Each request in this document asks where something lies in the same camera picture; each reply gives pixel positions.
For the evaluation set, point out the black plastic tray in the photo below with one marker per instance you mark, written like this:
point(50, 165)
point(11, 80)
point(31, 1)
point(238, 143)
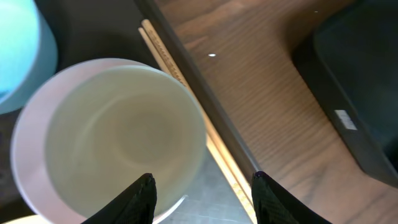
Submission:
point(349, 63)

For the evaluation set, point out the wooden chopstick outer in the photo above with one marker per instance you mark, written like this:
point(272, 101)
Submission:
point(211, 130)

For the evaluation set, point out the yellow plate with scraps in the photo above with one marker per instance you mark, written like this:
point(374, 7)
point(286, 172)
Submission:
point(32, 219)

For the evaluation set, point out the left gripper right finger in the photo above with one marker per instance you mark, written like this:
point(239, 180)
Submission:
point(275, 205)

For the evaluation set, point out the pale green cup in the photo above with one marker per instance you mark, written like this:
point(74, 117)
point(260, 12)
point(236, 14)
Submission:
point(116, 126)

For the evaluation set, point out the pink bowl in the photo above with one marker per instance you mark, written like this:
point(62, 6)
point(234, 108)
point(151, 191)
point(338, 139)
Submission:
point(29, 138)

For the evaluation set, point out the wooden chopstick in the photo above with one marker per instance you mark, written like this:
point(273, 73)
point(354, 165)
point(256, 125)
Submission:
point(211, 130)
point(247, 206)

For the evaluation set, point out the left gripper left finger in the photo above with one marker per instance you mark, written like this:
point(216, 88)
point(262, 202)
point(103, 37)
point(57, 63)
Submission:
point(135, 205)

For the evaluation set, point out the wooden chopstick inner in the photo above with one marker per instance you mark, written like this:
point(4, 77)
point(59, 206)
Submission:
point(247, 206)

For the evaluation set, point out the light blue bowl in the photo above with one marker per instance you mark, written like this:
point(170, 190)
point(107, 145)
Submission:
point(29, 53)

